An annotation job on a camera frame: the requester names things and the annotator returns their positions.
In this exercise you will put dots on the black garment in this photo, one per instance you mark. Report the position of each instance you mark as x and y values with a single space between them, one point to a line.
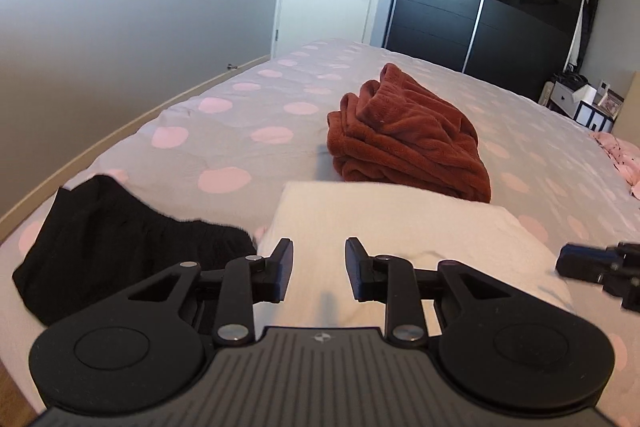
100 232

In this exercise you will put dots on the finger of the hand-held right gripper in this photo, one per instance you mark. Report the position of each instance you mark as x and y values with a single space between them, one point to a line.
582 259

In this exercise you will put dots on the white box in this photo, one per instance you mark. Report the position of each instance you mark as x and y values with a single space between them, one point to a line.
586 94

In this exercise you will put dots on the light pink printed pillow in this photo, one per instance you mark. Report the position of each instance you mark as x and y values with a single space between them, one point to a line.
620 162

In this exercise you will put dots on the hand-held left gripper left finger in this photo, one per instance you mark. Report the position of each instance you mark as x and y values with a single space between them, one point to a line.
282 272

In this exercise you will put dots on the photo frame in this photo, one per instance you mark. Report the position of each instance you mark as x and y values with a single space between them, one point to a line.
613 103

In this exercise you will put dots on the cream padded headboard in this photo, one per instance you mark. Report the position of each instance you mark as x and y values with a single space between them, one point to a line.
629 107

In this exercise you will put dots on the bed with dotted grey duvet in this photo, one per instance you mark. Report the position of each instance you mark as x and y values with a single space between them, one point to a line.
250 87

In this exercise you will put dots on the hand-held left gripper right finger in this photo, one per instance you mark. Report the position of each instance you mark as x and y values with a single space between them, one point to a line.
354 272

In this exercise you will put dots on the white nightstand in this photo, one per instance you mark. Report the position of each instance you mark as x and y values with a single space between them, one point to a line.
560 99

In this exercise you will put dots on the black framed cube storage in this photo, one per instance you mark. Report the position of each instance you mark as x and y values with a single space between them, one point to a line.
595 117

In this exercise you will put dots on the rust red fleece garment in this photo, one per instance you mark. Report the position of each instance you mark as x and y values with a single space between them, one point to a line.
400 142

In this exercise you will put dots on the hanging dark clothes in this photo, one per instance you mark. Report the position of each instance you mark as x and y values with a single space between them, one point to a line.
582 22

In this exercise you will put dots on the white knit sweater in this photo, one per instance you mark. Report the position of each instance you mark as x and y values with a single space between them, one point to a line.
400 217

